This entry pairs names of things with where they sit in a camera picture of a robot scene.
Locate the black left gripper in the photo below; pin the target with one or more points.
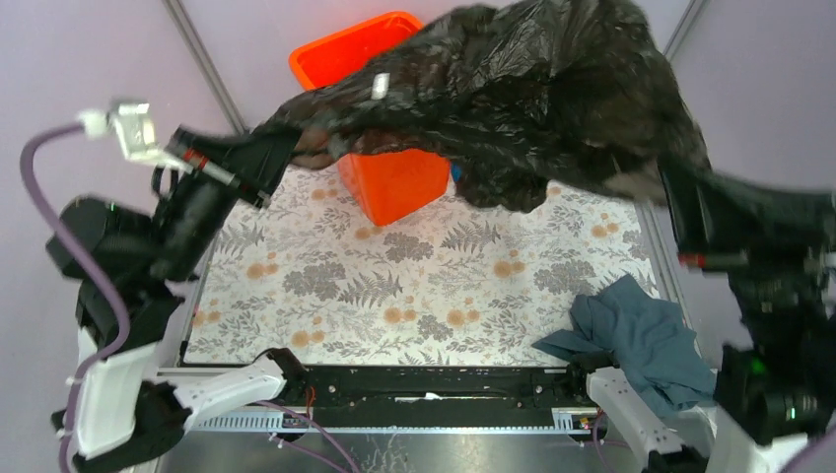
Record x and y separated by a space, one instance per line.
262 157

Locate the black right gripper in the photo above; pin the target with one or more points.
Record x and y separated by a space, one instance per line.
714 211

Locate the black plastic trash bag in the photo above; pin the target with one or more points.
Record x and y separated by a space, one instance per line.
538 91

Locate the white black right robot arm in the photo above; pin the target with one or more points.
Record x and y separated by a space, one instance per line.
775 400

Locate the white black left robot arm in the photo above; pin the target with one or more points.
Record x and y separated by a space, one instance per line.
125 262

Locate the floral patterned table mat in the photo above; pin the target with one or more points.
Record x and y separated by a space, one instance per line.
447 285

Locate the grey-blue cloth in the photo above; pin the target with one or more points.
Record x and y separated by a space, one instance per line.
648 339

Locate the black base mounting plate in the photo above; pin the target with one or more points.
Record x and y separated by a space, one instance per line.
431 395

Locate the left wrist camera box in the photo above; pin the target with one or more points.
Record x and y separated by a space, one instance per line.
131 124

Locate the aluminium front rail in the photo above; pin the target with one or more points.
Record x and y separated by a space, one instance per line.
366 418

